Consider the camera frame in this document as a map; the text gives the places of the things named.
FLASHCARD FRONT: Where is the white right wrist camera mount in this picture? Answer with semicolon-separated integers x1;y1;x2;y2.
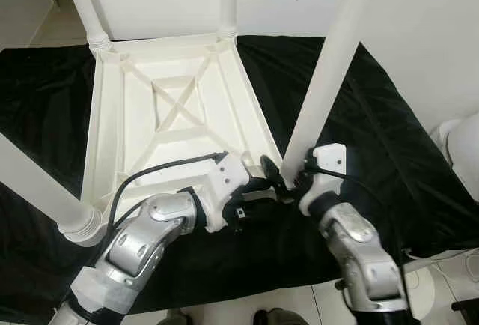
298;144;349;217

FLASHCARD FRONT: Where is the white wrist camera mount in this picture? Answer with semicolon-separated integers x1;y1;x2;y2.
298;144;349;217
196;153;251;234

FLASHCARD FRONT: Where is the black cloth table cover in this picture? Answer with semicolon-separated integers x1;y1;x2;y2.
0;34;479;322

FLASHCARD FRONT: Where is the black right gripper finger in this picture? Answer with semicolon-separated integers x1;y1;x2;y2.
259;155;289;198

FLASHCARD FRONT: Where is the white pedestal fan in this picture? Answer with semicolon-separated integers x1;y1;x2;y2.
397;112;479;311

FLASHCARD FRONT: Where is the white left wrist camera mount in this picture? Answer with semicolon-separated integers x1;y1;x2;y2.
196;153;251;234

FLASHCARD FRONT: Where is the grey robot foot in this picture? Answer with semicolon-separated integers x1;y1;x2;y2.
161;309;192;325
254;309;308;325

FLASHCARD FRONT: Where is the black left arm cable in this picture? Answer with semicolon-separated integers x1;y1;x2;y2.
101;153;229;266

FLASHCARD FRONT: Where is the grey robot right foot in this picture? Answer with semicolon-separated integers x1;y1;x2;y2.
254;309;308;325

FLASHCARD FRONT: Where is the white plastic table top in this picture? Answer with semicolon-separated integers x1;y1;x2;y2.
75;33;289;221

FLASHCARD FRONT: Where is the grey robot left foot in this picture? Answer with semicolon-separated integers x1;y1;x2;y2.
161;309;192;325

